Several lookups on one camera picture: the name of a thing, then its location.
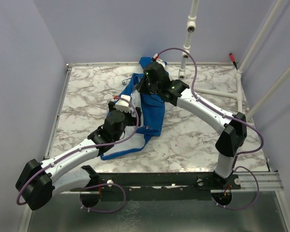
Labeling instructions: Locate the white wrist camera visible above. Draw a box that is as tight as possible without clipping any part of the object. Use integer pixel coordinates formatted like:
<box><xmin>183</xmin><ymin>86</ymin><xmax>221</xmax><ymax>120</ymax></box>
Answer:
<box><xmin>152</xmin><ymin>53</ymin><xmax>167</xmax><ymax>68</ymax></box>
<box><xmin>115</xmin><ymin>95</ymin><xmax>131</xmax><ymax>113</ymax></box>

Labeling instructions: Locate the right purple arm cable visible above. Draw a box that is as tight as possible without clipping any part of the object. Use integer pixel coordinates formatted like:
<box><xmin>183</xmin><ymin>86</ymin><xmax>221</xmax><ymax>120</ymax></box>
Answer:
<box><xmin>157</xmin><ymin>47</ymin><xmax>264</xmax><ymax>170</ymax></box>

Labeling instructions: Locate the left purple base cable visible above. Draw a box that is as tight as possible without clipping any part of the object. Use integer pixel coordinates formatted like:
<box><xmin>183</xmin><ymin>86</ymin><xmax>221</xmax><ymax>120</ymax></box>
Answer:
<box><xmin>79</xmin><ymin>182</ymin><xmax>127</xmax><ymax>214</ymax></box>

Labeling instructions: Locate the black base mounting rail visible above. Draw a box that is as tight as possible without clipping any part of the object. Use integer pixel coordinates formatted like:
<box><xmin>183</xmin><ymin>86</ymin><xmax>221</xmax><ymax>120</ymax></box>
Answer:
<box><xmin>79</xmin><ymin>165</ymin><xmax>241</xmax><ymax>202</ymax></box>

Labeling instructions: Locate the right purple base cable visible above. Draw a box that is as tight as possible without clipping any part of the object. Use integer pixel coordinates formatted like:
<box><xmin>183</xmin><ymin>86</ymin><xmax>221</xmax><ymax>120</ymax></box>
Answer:
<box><xmin>211</xmin><ymin>166</ymin><xmax>261</xmax><ymax>210</ymax></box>

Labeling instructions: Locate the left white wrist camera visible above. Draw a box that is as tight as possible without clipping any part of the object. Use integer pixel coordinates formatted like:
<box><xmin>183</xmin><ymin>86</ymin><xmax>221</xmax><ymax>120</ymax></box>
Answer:
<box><xmin>115</xmin><ymin>95</ymin><xmax>131</xmax><ymax>113</ymax></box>

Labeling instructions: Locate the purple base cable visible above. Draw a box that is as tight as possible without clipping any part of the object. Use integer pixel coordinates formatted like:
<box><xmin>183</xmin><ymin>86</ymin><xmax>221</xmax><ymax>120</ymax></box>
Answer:
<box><xmin>211</xmin><ymin>166</ymin><xmax>261</xmax><ymax>210</ymax></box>
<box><xmin>79</xmin><ymin>182</ymin><xmax>127</xmax><ymax>214</ymax></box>

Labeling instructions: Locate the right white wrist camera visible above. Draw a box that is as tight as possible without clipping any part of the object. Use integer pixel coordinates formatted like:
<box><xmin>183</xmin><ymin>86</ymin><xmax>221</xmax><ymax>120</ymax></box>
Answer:
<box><xmin>152</xmin><ymin>53</ymin><xmax>167</xmax><ymax>68</ymax></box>

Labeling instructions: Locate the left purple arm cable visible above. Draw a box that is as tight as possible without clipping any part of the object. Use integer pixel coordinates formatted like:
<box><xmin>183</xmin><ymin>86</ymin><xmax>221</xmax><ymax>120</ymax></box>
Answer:
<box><xmin>16</xmin><ymin>96</ymin><xmax>140</xmax><ymax>206</ymax></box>

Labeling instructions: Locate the white PVC pipe frame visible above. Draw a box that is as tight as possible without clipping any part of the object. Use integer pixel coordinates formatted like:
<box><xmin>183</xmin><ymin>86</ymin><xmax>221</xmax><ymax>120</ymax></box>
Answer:
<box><xmin>178</xmin><ymin>0</ymin><xmax>290</xmax><ymax>119</ymax></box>

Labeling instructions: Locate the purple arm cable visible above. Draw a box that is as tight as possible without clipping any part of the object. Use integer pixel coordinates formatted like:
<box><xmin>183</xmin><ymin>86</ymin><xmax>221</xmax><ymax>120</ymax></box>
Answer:
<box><xmin>16</xmin><ymin>96</ymin><xmax>140</xmax><ymax>206</ymax></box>
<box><xmin>157</xmin><ymin>47</ymin><xmax>264</xmax><ymax>170</ymax></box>

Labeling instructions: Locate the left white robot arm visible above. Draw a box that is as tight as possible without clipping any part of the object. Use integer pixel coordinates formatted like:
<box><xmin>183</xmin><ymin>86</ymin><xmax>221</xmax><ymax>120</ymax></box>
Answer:
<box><xmin>15</xmin><ymin>97</ymin><xmax>142</xmax><ymax>210</ymax></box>

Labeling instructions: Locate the blue jacket with white lining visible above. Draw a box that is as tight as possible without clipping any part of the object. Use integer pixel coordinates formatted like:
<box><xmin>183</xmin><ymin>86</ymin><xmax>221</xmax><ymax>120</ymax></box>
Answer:
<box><xmin>100</xmin><ymin>56</ymin><xmax>168</xmax><ymax>161</ymax></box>

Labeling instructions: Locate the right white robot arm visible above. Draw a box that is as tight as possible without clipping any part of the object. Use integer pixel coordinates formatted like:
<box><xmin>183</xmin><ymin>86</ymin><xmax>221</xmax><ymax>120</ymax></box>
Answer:
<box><xmin>136</xmin><ymin>61</ymin><xmax>247</xmax><ymax>189</ymax></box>

